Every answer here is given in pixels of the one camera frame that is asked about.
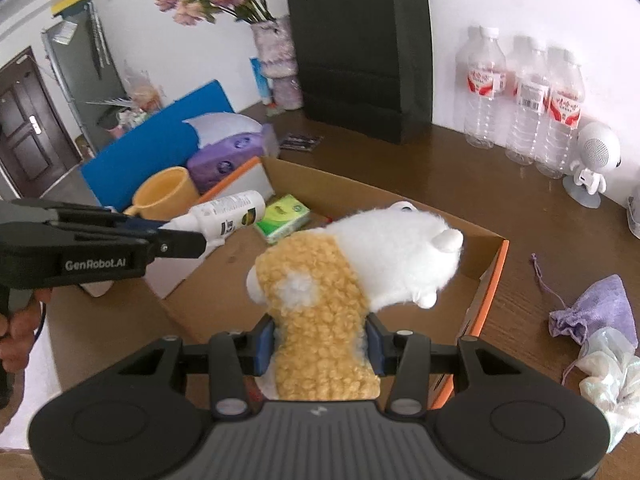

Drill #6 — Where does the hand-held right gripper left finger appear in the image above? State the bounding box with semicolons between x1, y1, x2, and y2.
117;319;277;421

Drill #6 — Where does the brown door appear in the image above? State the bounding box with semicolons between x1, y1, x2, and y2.
0;46;83;198

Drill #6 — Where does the grey metal cabinet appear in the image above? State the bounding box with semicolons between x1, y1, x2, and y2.
41;2;128;151

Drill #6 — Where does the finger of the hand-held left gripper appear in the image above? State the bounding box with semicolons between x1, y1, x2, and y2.
10;199;173;235
75;227;207;261

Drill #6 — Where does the blue booklet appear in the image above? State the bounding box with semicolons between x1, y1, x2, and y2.
250;56;273;106

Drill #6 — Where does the purple tissue pack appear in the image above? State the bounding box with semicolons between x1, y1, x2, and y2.
186;125;278;196

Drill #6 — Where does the white jar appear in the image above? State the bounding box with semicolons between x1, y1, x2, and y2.
626;195;640;241

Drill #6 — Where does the black paper bag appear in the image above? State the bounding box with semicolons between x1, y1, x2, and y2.
284;0;435;146

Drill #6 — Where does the iridescent plastic bag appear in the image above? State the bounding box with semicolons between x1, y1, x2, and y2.
579;327;640;453

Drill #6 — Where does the white robot figure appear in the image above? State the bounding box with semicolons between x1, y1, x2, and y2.
562;121;623;208

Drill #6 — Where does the blue folder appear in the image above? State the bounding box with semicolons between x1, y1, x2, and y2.
80;80;236;211

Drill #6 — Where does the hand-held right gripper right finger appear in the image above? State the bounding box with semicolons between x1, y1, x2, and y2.
366;312;523;418

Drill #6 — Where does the small dark packet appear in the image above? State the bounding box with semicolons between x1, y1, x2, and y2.
279;132;325;152

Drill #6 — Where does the white spray bottle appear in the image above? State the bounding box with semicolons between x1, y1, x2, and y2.
170;190;267;248

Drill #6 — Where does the purple drawstring pouch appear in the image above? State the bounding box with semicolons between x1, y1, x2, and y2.
530;254;640;386

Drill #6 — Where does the yellow mug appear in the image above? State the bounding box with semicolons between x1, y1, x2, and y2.
122;166;199;222

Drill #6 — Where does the brown wooden desktop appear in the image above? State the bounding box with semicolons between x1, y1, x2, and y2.
20;105;640;461

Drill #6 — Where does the orange cardboard box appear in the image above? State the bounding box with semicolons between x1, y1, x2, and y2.
47;156;510;411

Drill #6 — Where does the white and tan plush toy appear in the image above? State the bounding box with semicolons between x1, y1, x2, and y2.
246;201;466;402

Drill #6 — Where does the purple patterned vase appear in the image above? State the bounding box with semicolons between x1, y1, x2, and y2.
250;16;306;111

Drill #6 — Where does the white tissue paper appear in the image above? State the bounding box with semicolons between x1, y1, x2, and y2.
181;111;263;151

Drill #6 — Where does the clear water bottle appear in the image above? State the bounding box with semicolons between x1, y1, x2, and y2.
505;35;551;167
535;46;586;180
462;26;507;150

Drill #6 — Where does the person's left hand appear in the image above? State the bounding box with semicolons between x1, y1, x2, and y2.
0;300;49;373

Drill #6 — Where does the green tissue pack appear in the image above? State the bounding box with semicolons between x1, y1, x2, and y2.
252;194;311;245

